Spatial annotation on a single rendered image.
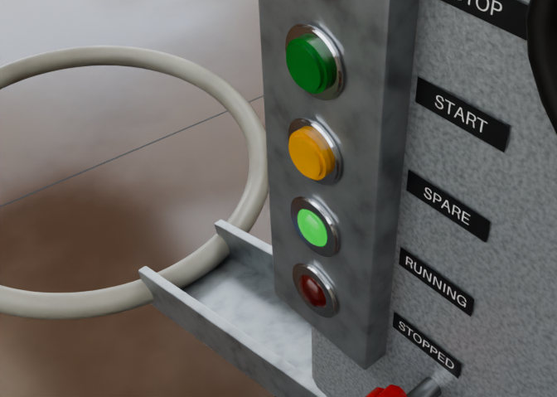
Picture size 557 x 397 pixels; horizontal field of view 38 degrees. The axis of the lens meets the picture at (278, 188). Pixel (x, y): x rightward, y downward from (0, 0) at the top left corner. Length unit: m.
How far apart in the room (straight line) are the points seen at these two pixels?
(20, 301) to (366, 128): 0.67
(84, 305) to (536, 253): 0.67
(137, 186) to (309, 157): 2.09
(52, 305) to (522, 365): 0.65
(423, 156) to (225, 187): 2.06
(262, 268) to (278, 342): 0.12
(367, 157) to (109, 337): 1.76
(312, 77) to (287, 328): 0.54
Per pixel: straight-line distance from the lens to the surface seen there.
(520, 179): 0.33
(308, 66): 0.35
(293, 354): 0.84
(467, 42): 0.32
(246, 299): 0.92
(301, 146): 0.39
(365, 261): 0.41
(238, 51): 2.98
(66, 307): 0.95
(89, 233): 2.35
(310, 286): 0.46
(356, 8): 0.33
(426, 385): 0.46
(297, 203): 0.42
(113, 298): 0.95
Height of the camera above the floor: 1.63
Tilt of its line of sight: 43 degrees down
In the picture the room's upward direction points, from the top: 2 degrees counter-clockwise
